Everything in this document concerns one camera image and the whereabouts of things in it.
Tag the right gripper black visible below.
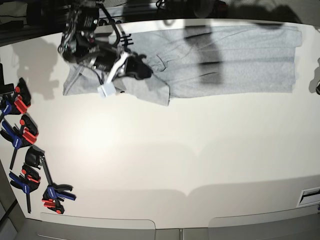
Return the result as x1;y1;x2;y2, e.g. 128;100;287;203
87;48;153;80

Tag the grey T-shirt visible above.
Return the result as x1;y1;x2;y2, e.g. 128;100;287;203
62;24;303;107

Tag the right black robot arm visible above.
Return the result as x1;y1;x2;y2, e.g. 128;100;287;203
58;0;153;80

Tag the white label plate on table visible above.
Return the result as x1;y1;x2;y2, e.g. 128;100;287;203
296;187;320;208

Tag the blue red bar clamp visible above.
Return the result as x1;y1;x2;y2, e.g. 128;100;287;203
0;77;32;121
0;114;39;170
9;163;41;214

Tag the top blue red bar clamp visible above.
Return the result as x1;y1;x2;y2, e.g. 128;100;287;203
0;77;32;121

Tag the long bar clamp black pad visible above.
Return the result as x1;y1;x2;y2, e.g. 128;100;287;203
25;146;77;215

